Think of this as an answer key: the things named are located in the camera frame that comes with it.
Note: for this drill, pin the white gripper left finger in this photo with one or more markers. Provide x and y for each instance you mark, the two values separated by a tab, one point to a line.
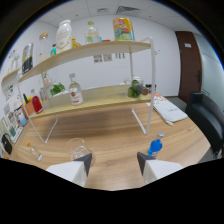
68	170

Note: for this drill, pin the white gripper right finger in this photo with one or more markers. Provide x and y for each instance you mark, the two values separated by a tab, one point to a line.
156	169

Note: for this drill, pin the blue liquid glass bottle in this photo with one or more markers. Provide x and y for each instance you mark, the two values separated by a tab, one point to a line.
155	146

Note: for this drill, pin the large clear bottle wooden cap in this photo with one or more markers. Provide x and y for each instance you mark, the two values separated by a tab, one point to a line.
44	46

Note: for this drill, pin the white milk bottle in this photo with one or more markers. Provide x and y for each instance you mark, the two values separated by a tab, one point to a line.
64	36

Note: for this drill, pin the clear glass cup with ice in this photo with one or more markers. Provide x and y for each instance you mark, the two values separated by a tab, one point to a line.
78	150

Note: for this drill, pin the blue and white cup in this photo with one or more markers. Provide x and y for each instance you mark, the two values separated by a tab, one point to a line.
23	120

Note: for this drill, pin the white cloth bag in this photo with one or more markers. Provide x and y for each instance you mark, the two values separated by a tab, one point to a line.
168	110

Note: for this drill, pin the white scale tray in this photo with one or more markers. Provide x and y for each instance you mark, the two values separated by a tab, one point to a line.
16	134

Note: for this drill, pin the black bag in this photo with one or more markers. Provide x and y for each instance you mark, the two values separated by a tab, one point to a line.
6	144

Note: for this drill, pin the red liquid glass bottle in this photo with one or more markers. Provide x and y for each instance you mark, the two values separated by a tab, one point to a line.
37	105

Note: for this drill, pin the black sofa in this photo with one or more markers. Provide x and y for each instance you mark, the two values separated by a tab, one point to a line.
206	116

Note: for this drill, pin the clear bottle with red label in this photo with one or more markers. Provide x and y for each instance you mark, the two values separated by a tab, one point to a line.
76	93

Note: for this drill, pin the green potted plant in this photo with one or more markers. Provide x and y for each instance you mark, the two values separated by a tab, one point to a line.
57	89

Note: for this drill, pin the brown door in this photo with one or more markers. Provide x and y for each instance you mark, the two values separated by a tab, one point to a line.
189	66

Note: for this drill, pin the small teal bottle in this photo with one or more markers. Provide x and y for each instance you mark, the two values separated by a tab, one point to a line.
53	50

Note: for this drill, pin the small yellow bottle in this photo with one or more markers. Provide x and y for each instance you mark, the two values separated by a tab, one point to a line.
75	43

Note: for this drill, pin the clear bottle with green cap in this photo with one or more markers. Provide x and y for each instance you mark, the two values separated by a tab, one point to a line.
92	34

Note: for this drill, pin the yellow and green can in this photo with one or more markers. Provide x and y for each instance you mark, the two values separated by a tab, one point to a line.
123	30

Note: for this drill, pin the ceiling air vent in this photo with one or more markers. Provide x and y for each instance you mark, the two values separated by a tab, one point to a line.
128	10

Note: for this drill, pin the square ceiling fixture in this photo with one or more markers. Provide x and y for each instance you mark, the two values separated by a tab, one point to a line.
102	10

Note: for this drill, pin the white frame wooden shelf rack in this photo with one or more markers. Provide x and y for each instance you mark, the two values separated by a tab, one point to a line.
100	96

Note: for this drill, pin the wooden wall shelf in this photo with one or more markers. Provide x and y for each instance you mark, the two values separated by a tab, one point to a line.
10	75

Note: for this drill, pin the paper wall poster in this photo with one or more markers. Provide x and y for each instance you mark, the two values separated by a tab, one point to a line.
98	59
107	57
120	56

